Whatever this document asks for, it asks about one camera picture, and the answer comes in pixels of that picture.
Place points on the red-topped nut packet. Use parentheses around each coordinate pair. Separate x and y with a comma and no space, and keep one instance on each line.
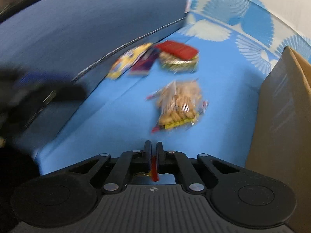
(177,53)

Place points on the brown cardboard box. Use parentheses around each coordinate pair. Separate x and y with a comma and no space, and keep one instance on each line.
(284,126)

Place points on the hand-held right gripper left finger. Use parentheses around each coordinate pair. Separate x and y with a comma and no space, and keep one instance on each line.
(148,155)

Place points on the clear bag of crackers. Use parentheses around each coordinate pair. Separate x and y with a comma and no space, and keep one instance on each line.
(179,104)

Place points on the blue fan-print sheet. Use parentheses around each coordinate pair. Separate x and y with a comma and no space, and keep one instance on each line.
(218,102)

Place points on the dark blue sofa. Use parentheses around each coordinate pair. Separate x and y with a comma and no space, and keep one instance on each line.
(85,17)

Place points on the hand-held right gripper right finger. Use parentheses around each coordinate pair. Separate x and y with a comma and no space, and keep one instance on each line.
(159,155)

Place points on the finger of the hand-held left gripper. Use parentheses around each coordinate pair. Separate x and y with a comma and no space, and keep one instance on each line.
(70,92)

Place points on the small red snack packet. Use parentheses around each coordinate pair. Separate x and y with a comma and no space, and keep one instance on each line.
(154,174)

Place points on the purple snack bar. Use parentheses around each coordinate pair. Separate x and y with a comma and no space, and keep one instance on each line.
(144,64)

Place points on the yellow snack packet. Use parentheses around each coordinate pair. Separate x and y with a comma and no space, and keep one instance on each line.
(126,63)

